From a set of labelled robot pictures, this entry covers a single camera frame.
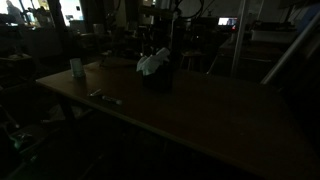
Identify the black box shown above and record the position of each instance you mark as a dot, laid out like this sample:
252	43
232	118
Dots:
161	80

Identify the white cloth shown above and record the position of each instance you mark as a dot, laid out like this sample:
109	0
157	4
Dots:
149	64

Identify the translucent cup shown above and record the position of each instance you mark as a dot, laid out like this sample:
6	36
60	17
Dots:
77	68

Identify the lit monitor screen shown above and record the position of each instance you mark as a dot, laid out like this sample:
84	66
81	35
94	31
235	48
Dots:
227	21

